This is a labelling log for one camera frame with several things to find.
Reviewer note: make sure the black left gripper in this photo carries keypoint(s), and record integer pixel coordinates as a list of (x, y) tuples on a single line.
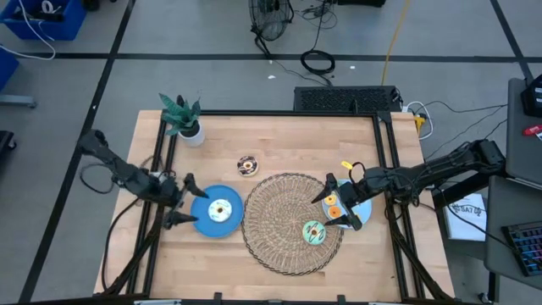
[(169, 192)]

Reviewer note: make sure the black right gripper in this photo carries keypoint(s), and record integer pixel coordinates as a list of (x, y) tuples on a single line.
[(349, 195)]

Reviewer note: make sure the small orange frosted donut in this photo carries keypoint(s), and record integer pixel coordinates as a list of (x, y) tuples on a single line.
[(331, 210)]

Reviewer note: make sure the small yellow sprinkled donut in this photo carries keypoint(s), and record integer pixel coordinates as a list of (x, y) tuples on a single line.
[(327, 201)]

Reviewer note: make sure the large white teal-drizzled donut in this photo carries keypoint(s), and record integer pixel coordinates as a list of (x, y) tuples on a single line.
[(213, 216)]

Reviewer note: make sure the large teal chocolate-drizzled donut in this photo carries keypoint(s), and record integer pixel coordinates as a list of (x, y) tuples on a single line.
[(308, 237)]

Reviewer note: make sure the large chocolate frosted donut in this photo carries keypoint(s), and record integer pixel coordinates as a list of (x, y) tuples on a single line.
[(242, 170)]

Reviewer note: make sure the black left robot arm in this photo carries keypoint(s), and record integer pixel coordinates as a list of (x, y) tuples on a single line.
[(123, 171)]

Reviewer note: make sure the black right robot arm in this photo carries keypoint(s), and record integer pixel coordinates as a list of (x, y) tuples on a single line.
[(444, 165)]

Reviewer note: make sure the light blue plate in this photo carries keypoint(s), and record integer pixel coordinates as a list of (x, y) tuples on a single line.
[(365, 209)]

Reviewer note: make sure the dark blue plate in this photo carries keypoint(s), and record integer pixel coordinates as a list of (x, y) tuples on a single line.
[(224, 231)]

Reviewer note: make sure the round woven straw placemat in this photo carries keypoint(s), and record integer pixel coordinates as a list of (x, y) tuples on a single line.
[(279, 220)]

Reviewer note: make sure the green plant in white pot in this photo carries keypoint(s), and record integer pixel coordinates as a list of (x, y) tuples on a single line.
[(192, 135)]

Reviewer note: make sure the black computer case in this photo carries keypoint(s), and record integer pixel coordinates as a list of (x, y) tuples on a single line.
[(339, 99)]

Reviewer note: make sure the yellow plug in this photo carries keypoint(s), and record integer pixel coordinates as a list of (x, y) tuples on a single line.
[(419, 122)]

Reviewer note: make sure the white printed paper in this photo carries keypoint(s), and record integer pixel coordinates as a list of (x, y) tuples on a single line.
[(461, 229)]

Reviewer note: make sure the grey desk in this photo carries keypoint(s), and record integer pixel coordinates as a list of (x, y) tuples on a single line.
[(521, 161), (499, 203)]

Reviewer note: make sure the black chair base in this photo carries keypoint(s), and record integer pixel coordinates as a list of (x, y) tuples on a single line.
[(6, 140)]

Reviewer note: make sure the black backlit keyboard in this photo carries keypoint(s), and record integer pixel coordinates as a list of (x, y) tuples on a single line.
[(525, 250)]

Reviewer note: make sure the grey stand foot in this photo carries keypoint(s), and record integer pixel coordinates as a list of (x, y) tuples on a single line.
[(17, 101)]

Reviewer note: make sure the black floor fan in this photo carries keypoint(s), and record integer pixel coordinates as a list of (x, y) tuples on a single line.
[(271, 17)]

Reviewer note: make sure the red marker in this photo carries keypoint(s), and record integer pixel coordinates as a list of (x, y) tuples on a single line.
[(532, 130)]

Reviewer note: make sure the blue plastic bin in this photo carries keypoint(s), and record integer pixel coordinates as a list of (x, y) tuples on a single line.
[(63, 25), (6, 68)]

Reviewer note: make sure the black desktop device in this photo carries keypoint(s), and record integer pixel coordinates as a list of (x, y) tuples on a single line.
[(533, 101)]

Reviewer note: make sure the black aluminium table frame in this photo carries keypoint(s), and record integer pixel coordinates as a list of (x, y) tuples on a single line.
[(275, 113)]

